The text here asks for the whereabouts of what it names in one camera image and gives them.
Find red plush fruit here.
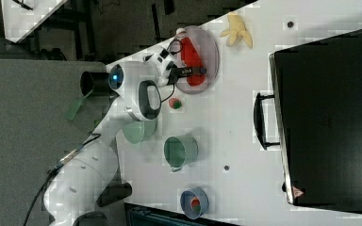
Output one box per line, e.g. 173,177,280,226
191,199,200,207

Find silver toaster oven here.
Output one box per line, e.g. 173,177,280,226
254,29,362,214

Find green perforated colander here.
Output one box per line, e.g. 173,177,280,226
123,120,156,144

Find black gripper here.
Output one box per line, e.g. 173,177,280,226
168,67,206,85

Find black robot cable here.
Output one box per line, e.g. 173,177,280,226
22,133,102,226

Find white side table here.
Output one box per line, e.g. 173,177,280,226
0,0,68,42

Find plush strawberry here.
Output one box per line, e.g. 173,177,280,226
169,98,182,109

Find plush peeled banana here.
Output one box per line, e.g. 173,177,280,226
220,12,253,48

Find green mug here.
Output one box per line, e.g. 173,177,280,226
163,135,198,172

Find blue cup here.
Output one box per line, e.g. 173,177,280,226
180,187,209,219

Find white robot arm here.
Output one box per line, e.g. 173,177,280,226
42,48,206,226

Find red plush ketchup bottle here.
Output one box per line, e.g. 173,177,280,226
176,28,206,87

